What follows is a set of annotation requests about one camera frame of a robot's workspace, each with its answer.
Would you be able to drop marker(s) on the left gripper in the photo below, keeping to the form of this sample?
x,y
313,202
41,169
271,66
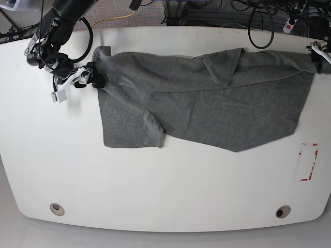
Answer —
x,y
325,49

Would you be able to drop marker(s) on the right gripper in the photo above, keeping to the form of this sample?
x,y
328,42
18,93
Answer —
x,y
43,52

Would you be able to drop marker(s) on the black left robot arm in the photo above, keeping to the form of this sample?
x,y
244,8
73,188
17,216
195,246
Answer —
x,y
323,9

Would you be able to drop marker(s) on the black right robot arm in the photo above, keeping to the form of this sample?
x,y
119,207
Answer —
x,y
54,30

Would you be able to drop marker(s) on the left table cable grommet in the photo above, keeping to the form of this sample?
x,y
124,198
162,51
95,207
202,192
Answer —
x,y
57,209

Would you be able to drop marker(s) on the black tripod stand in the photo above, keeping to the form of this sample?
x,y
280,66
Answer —
x,y
16,33

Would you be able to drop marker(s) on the white power strip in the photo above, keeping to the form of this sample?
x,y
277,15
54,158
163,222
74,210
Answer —
x,y
294,14

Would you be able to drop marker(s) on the red tape rectangle marking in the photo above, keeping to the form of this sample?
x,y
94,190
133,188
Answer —
x,y
306,161

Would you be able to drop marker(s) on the table cable grommet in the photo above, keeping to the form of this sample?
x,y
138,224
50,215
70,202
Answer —
x,y
283,212
57,209

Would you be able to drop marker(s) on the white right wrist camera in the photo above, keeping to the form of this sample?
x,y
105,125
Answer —
x,y
64,86

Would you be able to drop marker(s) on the grey T-shirt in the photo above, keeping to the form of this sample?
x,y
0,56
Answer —
x,y
233,99

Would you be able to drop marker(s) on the right table cable grommet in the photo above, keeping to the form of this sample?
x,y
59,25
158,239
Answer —
x,y
283,212

